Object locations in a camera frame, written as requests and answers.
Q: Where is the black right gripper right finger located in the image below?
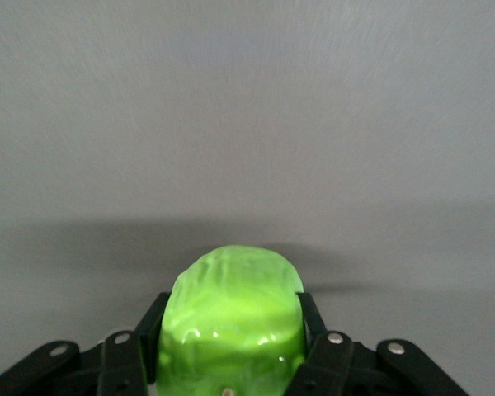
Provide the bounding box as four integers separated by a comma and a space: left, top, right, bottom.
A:
288, 291, 356, 396

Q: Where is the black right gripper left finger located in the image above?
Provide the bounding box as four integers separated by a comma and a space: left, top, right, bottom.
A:
97, 291, 171, 396

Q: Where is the green toy apple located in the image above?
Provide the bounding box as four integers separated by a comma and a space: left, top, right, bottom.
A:
156, 243, 306, 396

